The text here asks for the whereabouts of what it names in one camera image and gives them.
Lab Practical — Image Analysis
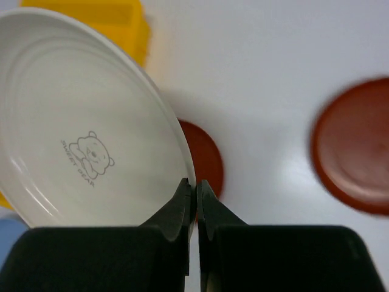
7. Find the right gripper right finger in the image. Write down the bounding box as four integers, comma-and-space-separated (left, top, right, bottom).
196, 181, 385, 291

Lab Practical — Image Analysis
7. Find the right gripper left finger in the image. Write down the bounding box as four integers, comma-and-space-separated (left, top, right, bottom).
1, 179, 192, 291

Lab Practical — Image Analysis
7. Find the white plate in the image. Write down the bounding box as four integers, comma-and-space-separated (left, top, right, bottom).
1, 8, 196, 228

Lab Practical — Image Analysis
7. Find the blue plate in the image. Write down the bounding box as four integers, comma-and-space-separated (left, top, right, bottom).
0, 213, 29, 268

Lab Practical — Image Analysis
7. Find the yellow plastic bin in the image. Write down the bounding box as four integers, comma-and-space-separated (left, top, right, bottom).
1, 1, 150, 213

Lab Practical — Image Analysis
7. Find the red plate centre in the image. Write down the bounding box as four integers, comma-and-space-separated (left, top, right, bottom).
177, 119, 225, 223

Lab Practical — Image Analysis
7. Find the red plate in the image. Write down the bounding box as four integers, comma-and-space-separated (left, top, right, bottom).
309, 76, 388, 216
177, 119, 225, 223

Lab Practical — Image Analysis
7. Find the red plate far right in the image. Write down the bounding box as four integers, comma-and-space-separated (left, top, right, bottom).
309, 76, 388, 216

